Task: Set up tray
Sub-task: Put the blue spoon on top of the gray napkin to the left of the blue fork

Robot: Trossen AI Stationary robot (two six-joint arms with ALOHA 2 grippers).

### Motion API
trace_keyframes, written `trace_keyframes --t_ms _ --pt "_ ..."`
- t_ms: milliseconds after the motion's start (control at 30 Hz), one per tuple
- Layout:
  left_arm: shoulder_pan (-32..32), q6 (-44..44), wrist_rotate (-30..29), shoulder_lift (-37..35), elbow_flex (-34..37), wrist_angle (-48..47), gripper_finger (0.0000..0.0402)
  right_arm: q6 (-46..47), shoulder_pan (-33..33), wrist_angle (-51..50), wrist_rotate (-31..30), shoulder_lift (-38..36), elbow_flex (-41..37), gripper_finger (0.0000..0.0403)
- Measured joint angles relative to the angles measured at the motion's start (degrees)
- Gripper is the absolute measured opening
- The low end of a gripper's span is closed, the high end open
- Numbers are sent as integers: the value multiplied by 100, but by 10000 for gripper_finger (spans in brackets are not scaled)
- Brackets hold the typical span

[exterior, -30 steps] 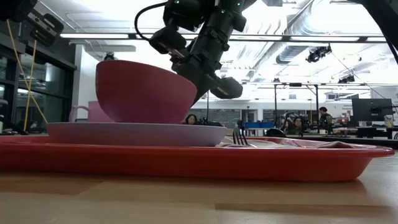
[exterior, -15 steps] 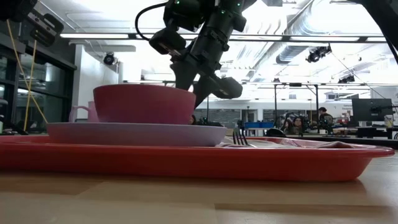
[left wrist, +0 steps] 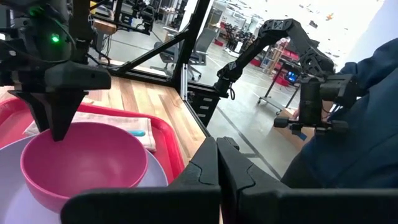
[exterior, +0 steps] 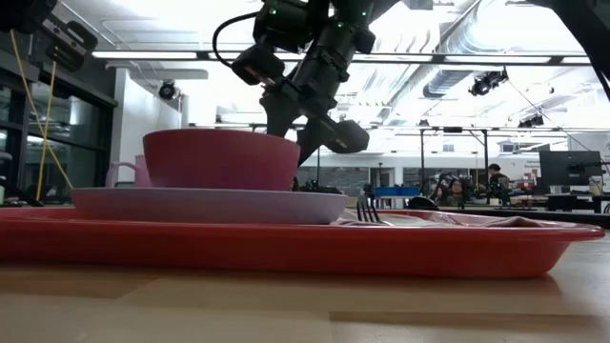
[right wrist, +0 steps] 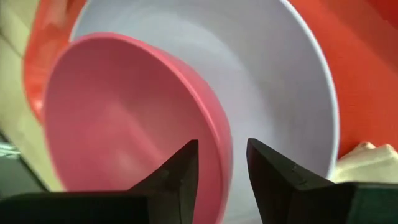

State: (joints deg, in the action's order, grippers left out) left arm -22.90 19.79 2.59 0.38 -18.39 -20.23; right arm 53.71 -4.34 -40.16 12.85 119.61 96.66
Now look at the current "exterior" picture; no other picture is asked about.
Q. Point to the beige cloth napkin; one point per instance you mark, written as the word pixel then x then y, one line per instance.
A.
pixel 453 220

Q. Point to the black background desk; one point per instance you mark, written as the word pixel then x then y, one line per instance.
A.
pixel 572 202

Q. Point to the black ceiling spotlight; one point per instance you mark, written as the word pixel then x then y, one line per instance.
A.
pixel 534 121
pixel 486 83
pixel 167 90

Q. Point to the black computer monitor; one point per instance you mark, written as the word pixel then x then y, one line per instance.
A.
pixel 569 167

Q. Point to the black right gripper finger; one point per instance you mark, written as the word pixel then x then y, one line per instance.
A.
pixel 281 116
pixel 312 138

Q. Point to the silver ceiling ventilation duct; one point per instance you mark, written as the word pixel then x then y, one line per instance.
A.
pixel 448 81

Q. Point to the person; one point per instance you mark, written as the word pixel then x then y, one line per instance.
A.
pixel 498 181
pixel 457 190

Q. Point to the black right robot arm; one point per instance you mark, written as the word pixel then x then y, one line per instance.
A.
pixel 343 28

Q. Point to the dark glass partition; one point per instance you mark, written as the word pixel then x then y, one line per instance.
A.
pixel 81 143

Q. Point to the lilac plastic plate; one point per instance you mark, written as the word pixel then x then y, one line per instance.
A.
pixel 205 207

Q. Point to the long ceiling light strip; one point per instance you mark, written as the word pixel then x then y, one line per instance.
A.
pixel 143 55

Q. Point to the blue storage bin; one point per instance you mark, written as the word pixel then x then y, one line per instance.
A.
pixel 391 191

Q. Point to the magenta plastic bowl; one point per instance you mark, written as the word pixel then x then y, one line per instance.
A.
pixel 219 159

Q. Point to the red plastic tray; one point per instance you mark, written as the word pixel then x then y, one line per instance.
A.
pixel 286 250

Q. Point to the small yellowish container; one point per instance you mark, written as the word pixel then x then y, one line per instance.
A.
pixel 595 187

